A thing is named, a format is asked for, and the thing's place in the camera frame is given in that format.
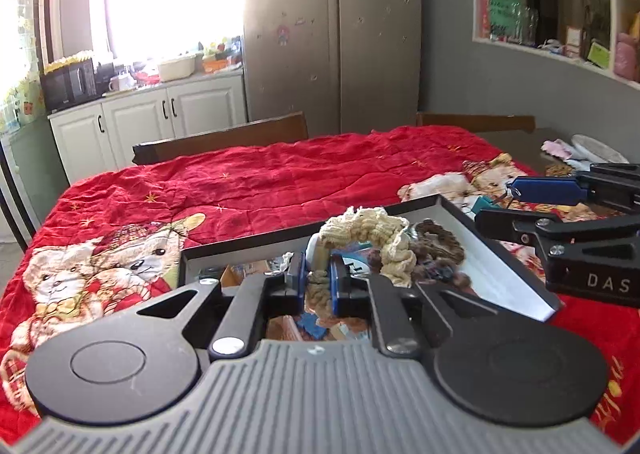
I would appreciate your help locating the wooden chair at right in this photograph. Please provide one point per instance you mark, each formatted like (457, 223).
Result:
(478, 123)

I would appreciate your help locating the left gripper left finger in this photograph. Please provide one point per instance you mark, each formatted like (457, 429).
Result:
(259, 298)

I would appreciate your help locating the wooden bead trivet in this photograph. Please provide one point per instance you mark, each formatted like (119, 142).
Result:
(558, 170)

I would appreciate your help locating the white mug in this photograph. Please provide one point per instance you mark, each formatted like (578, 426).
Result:
(122, 82)

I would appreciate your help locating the white plastic basin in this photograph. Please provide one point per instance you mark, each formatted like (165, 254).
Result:
(176, 69)

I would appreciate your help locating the red quilted blanket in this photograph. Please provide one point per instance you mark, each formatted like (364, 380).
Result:
(103, 352)

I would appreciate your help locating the white plate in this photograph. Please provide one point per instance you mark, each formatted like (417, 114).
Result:
(596, 151)

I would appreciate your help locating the cream knitted scrunchie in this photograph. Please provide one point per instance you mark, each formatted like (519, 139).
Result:
(374, 226)

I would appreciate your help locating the black microwave oven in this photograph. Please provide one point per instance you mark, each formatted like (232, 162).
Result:
(69, 86)

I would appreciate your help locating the brown paper pyramid packet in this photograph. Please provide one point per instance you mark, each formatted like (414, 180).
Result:
(232, 276)

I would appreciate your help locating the white kitchen cabinet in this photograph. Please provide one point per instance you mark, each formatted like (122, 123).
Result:
(99, 136)

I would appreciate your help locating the beige double-door refrigerator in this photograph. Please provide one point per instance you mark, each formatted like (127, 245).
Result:
(347, 65)

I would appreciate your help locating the pink cloth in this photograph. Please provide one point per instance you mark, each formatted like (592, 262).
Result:
(558, 149)

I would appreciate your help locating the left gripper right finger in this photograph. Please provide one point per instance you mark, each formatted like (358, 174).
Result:
(373, 297)

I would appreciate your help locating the blue binder clip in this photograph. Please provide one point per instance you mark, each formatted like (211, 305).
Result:
(308, 322)

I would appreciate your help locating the brown braided scrunchie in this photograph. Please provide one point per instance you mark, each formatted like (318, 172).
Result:
(431, 241)

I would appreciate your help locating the black shallow box tray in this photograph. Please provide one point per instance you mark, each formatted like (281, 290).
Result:
(496, 276)

